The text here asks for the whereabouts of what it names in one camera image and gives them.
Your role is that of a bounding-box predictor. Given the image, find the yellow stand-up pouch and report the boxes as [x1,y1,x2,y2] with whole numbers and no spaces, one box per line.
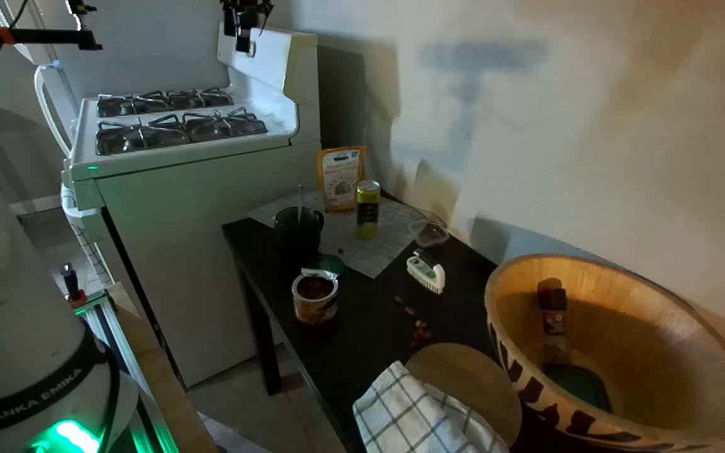
[318,145,368,214]

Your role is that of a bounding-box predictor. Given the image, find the white gas stove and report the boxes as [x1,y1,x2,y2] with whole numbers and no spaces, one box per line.
[32,27,322,391]

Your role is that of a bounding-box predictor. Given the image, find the white checked dish towel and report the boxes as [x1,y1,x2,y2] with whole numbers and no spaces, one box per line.
[349,359,512,453]

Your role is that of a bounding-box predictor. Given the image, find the small cream cup brown contents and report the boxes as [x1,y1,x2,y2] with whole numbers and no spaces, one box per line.
[290,267,343,328]

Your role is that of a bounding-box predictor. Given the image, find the small brown red-capped bottle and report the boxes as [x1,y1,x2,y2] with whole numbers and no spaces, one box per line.
[535,276,574,368]

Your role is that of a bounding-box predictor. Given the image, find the clear drinking glass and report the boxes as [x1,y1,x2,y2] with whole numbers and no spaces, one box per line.
[410,217,450,257]

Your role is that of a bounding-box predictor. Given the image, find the dark green mug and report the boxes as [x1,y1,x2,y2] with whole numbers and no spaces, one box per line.
[273,203,327,271]

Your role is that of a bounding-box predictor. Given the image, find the black side table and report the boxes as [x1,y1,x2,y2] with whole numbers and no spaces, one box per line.
[221,194,550,453]

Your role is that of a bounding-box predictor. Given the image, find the dark green sponge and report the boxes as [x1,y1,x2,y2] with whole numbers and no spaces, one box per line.
[541,359,618,415]

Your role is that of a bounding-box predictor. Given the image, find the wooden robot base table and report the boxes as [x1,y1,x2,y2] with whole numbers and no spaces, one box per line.
[69,274,219,453]

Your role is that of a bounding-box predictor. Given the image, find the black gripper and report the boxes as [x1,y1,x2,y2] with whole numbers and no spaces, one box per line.
[219,0,276,55]

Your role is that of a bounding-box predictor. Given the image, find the round wooden trivet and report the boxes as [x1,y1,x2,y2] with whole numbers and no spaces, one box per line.
[402,340,524,449]

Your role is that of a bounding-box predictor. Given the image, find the red-handled black tool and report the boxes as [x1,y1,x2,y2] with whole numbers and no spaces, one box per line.
[57,262,88,306]

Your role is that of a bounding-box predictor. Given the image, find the brown wooden zebra-pattern bowl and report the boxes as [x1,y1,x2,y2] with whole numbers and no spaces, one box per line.
[484,255,725,453]

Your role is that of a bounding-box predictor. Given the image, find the black camera stand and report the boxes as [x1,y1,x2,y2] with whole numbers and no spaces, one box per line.
[0,0,107,53]

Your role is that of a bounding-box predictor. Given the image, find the grey checked placemat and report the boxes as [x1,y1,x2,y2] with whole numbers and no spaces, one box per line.
[246,186,425,282]

